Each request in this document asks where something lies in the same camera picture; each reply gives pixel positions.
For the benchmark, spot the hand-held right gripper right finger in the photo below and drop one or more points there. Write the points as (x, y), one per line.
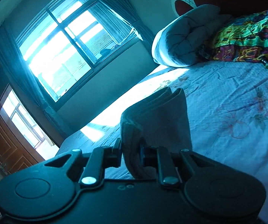
(144, 155)

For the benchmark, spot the dark object on windowsill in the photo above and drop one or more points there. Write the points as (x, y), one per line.
(106, 50)

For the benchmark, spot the green pants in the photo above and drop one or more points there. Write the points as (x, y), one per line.
(159, 123)

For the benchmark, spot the bed with floral blue sheet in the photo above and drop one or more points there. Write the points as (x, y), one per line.
(229, 112)

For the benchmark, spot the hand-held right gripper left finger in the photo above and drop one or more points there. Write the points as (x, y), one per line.
(118, 150)

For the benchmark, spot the brown wooden door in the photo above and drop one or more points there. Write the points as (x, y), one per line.
(5, 142)

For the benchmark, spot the hallway window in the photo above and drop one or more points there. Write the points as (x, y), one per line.
(24, 123)

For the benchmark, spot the colourful patterned pillow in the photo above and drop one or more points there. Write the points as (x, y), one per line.
(248, 37)

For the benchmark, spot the blue curtain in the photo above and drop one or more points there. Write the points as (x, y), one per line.
(19, 79)
(122, 7)

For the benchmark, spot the folded pale quilt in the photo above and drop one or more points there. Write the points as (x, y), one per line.
(183, 39)

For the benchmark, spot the large bedroom window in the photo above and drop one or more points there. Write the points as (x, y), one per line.
(61, 49)

